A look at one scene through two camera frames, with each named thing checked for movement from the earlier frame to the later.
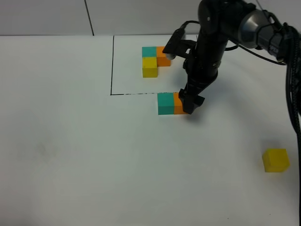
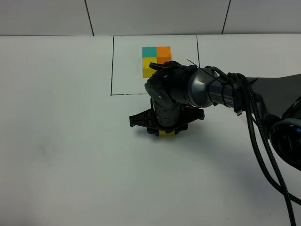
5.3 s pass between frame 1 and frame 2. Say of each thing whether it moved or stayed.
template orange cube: stayed
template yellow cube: stayed
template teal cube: stayed
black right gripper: moved
